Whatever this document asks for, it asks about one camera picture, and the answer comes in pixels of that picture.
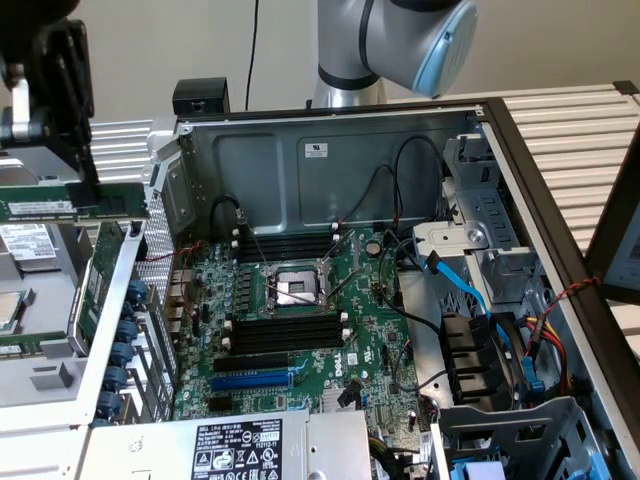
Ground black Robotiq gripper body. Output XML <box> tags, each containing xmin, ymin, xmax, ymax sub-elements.
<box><xmin>0</xmin><ymin>0</ymin><xmax>77</xmax><ymax>92</ymax></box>

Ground green RAM stick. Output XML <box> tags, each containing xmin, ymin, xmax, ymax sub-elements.
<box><xmin>0</xmin><ymin>333</ymin><xmax>69</xmax><ymax>359</ymax></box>
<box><xmin>0</xmin><ymin>182</ymin><xmax>151</xmax><ymax>224</ymax></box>

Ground black box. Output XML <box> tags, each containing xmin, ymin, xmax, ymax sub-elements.
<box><xmin>172</xmin><ymin>77</ymin><xmax>232</xmax><ymax>115</ymax></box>

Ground silver hard disk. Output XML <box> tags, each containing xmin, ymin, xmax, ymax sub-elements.
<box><xmin>0</xmin><ymin>157</ymin><xmax>64</xmax><ymax>274</ymax></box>

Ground green graphics card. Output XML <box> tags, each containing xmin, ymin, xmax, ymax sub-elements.
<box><xmin>74</xmin><ymin>219</ymin><xmax>129</xmax><ymax>351</ymax></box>

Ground silver rear port block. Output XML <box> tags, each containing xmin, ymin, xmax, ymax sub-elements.
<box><xmin>166</xmin><ymin>299</ymin><xmax>187</xmax><ymax>334</ymax></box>
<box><xmin>169</xmin><ymin>269</ymin><xmax>194</xmax><ymax>302</ymax></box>

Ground silver CPU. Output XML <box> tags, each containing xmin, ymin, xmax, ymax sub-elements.
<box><xmin>0</xmin><ymin>288</ymin><xmax>32</xmax><ymax>335</ymax></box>

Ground thin metal locking lever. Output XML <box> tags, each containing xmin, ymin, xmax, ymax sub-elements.
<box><xmin>237</xmin><ymin>209</ymin><xmax>271</xmax><ymax>269</ymax></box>
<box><xmin>269</xmin><ymin>283</ymin><xmax>324</xmax><ymax>307</ymax></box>

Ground white label sticker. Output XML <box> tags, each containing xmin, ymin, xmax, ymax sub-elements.
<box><xmin>297</xmin><ymin>140</ymin><xmax>330</xmax><ymax>159</ymax></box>

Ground grey parts rack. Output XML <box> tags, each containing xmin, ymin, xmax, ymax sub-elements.
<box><xmin>0</xmin><ymin>174</ymin><xmax>94</xmax><ymax>431</ymax></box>

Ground open grey PC case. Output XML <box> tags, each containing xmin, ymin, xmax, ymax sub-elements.
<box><xmin>74</xmin><ymin>97</ymin><xmax>640</xmax><ymax>480</ymax></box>

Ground CPU socket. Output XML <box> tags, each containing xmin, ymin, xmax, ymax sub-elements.
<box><xmin>259</xmin><ymin>257</ymin><xmax>334</xmax><ymax>319</ymax></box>

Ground metal socket cover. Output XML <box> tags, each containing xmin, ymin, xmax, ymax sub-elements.
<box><xmin>322</xmin><ymin>229</ymin><xmax>364</xmax><ymax>301</ymax></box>

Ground long black expansion slot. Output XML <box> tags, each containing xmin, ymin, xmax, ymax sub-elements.
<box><xmin>213</xmin><ymin>351</ymin><xmax>290</xmax><ymax>375</ymax></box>

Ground blue expansion slot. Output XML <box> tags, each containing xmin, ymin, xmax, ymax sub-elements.
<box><xmin>208</xmin><ymin>370</ymin><xmax>296</xmax><ymax>394</ymax></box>

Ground green motherboard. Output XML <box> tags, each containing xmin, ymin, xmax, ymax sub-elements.
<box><xmin>172</xmin><ymin>227</ymin><xmax>424</xmax><ymax>436</ymax></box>

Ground silver finned heatsink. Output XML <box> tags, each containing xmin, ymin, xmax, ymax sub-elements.
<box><xmin>319</xmin><ymin>387</ymin><xmax>362</xmax><ymax>412</ymax></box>

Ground silver disk bay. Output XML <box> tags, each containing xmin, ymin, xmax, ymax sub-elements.
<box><xmin>412</xmin><ymin>132</ymin><xmax>544</xmax><ymax>306</ymax></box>

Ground black angled connector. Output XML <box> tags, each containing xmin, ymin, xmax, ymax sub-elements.
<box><xmin>337</xmin><ymin>379</ymin><xmax>363</xmax><ymax>409</ymax></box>

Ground silver power supply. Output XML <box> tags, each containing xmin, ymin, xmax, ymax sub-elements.
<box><xmin>87</xmin><ymin>408</ymin><xmax>374</xmax><ymax>480</ymax></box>

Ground black fan shroud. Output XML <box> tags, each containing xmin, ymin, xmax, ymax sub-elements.
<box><xmin>438</xmin><ymin>311</ymin><xmax>526</xmax><ymax>407</ymax></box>

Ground grey metal drive cage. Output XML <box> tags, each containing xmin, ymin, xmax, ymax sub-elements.
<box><xmin>432</xmin><ymin>397</ymin><xmax>619</xmax><ymax>480</ymax></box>

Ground blue plastic latch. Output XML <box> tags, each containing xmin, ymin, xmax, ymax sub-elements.
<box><xmin>522</xmin><ymin>357</ymin><xmax>545</xmax><ymax>401</ymax></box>

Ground dark framed panel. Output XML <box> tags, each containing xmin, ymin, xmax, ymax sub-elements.
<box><xmin>584</xmin><ymin>117</ymin><xmax>640</xmax><ymax>306</ymax></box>

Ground pale blue plastic block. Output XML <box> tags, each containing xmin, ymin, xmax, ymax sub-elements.
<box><xmin>452</xmin><ymin>459</ymin><xmax>509</xmax><ymax>480</ymax></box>

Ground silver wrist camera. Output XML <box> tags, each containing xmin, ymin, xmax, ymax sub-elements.
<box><xmin>0</xmin><ymin>74</ymin><xmax>32</xmax><ymax>149</ymax></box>

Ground red black twisted wire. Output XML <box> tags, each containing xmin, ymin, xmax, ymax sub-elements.
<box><xmin>544</xmin><ymin>276</ymin><xmax>600</xmax><ymax>321</ymax></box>
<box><xmin>135</xmin><ymin>239</ymin><xmax>205</xmax><ymax>262</ymax></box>

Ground thin black wire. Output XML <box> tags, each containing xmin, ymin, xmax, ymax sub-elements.
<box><xmin>210</xmin><ymin>196</ymin><xmax>242</xmax><ymax>232</ymax></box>
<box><xmin>392</xmin><ymin>135</ymin><xmax>446</xmax><ymax>224</ymax></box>
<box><xmin>344</xmin><ymin>164</ymin><xmax>399</xmax><ymax>224</ymax></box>

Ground black hanging cable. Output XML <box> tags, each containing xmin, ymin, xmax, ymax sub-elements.
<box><xmin>243</xmin><ymin>0</ymin><xmax>261</xmax><ymax>110</ymax></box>

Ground thick black wire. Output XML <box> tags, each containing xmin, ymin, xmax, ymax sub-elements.
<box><xmin>399</xmin><ymin>305</ymin><xmax>446</xmax><ymax>332</ymax></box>

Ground blue flat disk wire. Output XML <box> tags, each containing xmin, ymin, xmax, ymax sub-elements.
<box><xmin>422</xmin><ymin>251</ymin><xmax>526</xmax><ymax>361</ymax></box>

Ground red yellow power wires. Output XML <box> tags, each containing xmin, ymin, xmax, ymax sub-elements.
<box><xmin>517</xmin><ymin>312</ymin><xmax>571</xmax><ymax>396</ymax></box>

